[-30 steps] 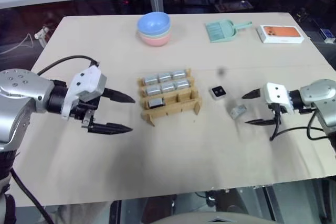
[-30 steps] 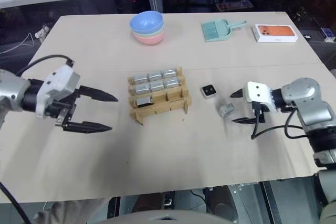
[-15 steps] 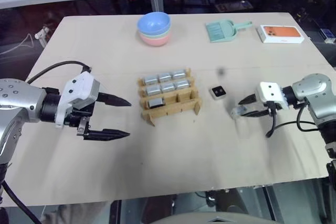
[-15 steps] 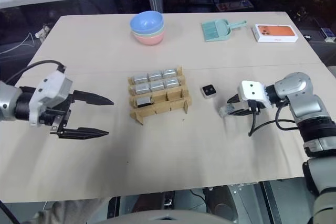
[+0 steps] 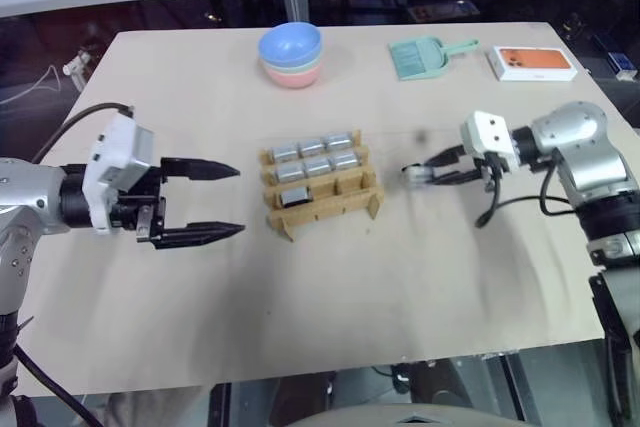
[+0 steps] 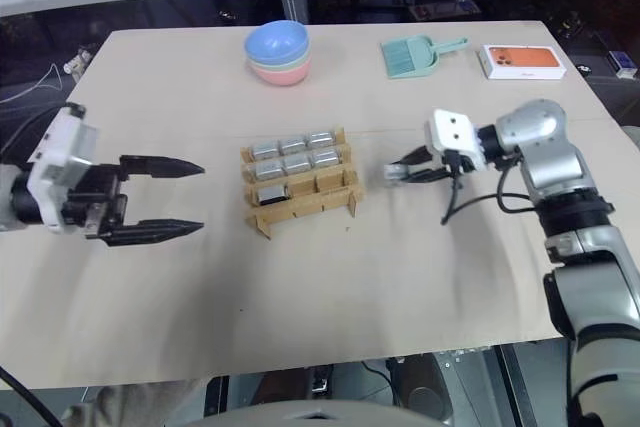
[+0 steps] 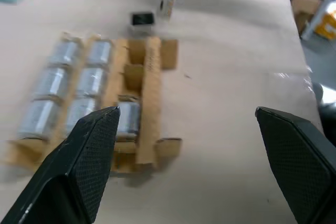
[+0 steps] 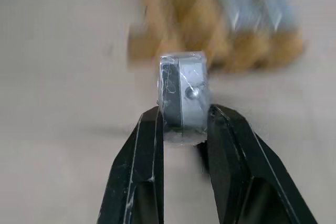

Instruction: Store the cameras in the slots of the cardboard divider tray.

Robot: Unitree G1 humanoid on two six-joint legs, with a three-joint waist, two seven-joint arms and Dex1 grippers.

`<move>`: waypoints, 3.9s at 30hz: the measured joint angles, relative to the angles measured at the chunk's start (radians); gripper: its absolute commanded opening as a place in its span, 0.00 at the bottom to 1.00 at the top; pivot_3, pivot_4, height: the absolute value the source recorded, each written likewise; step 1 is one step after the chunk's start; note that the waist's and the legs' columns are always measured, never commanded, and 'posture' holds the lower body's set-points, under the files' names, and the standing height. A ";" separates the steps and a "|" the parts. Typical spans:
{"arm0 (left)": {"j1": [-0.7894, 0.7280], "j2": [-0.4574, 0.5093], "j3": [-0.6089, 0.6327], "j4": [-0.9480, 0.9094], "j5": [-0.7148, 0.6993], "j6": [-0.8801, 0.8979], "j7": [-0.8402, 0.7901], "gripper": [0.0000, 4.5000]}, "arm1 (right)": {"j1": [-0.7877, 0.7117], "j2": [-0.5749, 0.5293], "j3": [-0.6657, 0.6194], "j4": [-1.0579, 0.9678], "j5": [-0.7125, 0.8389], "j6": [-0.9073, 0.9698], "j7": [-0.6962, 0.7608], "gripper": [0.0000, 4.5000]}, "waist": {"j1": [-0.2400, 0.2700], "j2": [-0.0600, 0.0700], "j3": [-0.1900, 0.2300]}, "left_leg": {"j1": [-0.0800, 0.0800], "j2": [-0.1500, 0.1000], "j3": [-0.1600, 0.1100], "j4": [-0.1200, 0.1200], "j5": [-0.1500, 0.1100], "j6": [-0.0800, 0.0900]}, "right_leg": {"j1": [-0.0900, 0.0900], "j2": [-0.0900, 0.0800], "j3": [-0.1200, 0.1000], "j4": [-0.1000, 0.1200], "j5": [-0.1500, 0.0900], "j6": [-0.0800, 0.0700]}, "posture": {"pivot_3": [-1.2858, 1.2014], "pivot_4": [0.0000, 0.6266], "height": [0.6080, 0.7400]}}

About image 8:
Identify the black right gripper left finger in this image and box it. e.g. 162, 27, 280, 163
96, 106, 165, 224

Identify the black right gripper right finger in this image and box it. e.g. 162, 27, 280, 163
197, 104, 318, 224

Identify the brown cardboard divider tray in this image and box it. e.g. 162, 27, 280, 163
127, 0, 308, 74

